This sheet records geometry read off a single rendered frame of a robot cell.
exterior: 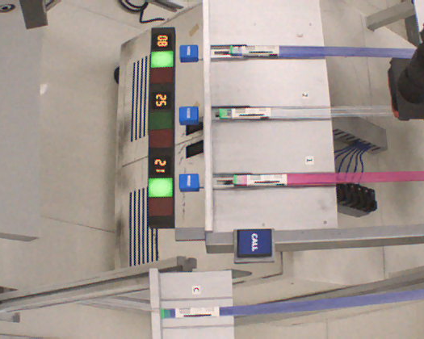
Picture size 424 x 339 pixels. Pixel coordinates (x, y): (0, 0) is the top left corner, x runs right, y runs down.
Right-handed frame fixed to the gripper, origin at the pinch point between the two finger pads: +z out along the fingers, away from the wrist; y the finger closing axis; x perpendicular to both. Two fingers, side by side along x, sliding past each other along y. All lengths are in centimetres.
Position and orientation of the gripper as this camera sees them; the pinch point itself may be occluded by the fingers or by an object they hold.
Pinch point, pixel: (399, 110)
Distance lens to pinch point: 127.8
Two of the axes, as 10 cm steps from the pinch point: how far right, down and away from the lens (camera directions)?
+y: -0.3, -9.5, 3.2
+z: -0.6, 3.2, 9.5
